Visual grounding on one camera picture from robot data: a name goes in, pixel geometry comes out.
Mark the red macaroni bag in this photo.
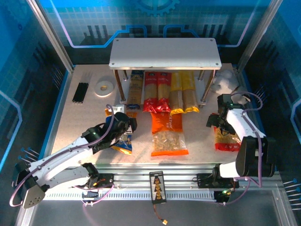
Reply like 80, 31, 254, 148
213, 126, 242, 152

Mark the blue orecchiette pasta bag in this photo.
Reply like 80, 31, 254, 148
104, 108, 138, 155

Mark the orange pasta bag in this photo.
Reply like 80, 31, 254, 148
150, 112, 190, 157

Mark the blue spaghetti pack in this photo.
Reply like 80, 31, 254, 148
127, 70, 144, 110

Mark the yellow spaghetti pack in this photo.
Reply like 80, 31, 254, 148
169, 72, 184, 116
181, 70, 199, 113

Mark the white shelf top board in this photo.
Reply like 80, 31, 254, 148
109, 37, 222, 71

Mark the white adhesive tape roll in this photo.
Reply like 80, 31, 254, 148
94, 80, 115, 97

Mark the black aluminium extrusion bar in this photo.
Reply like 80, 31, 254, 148
72, 82, 89, 104

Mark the black board with orange buttons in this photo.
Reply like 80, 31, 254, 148
149, 170, 167, 204

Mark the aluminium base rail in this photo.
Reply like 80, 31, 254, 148
28, 163, 280, 191

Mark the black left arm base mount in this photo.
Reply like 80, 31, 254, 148
81, 173, 116, 189

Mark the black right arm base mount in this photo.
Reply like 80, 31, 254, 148
197, 173, 238, 189

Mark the white slotted cable duct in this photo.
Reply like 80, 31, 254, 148
35, 190, 218, 201

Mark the aluminium frame post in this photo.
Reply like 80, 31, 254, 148
237, 0, 284, 71
27, 0, 75, 73

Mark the wire with yellow connector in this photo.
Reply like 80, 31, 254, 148
153, 203, 169, 226

